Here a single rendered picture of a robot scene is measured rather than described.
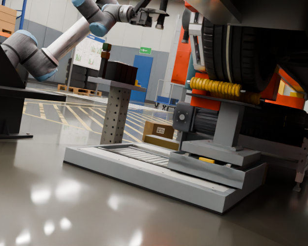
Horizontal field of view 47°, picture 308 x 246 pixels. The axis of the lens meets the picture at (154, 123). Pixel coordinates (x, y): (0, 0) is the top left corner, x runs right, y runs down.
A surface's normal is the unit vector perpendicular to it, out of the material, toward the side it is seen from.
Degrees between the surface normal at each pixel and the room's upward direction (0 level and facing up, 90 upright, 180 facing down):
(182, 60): 90
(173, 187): 90
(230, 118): 90
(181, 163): 90
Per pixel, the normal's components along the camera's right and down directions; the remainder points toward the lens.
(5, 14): 0.88, 0.21
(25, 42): 0.67, -0.15
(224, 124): -0.46, -0.02
